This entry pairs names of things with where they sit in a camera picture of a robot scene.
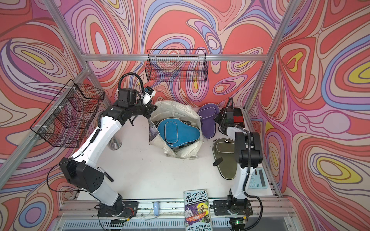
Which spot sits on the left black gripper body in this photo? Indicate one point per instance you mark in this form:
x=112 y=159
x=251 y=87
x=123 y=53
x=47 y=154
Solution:
x=138 y=109

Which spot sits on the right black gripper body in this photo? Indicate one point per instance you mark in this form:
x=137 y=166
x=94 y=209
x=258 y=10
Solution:
x=219 y=119

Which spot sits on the purple paddle case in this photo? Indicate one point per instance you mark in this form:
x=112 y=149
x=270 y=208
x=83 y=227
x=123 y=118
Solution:
x=208 y=113

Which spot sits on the cream canvas tote bag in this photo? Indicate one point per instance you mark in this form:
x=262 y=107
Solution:
x=185 y=113

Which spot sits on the green paddle case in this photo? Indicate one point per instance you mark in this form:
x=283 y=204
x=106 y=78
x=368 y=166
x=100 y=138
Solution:
x=223 y=152

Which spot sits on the red black ping pong case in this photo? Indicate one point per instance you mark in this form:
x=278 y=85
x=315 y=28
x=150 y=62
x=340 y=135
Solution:
x=238 y=117

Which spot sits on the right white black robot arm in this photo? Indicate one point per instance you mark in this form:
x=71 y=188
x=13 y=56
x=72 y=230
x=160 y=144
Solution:
x=248 y=155

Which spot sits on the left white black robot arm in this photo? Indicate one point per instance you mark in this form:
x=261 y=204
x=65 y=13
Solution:
x=81 y=169

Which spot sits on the cup of pens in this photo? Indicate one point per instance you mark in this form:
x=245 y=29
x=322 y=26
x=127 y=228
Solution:
x=114 y=143

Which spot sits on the blue paddle case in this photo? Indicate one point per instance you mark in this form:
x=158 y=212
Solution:
x=177 y=134

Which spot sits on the teal calculator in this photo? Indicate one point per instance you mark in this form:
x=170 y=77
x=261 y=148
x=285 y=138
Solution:
x=258 y=179

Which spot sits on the black marker pen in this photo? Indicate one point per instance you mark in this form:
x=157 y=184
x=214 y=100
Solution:
x=105 y=174

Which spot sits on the small light blue device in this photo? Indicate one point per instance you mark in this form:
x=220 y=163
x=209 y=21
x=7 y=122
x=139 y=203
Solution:
x=156 y=208

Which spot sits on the treehouse paperback book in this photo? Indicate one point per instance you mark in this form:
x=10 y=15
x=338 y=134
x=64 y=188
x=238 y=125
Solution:
x=197 y=211

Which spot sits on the green circuit board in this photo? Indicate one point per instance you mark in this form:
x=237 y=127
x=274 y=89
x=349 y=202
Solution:
x=115 y=223

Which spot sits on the back black wire basket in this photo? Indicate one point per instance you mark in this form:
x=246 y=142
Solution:
x=177 y=65

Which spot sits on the black wire basket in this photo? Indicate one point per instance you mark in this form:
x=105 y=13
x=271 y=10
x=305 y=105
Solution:
x=177 y=65
x=66 y=122

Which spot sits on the left black wire basket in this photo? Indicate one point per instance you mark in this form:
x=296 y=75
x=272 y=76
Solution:
x=66 y=122

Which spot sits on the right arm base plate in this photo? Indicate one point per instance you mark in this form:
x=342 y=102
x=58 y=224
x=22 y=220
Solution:
x=242 y=207

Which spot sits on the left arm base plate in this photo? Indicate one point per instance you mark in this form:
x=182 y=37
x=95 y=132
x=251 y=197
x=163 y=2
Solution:
x=127 y=209

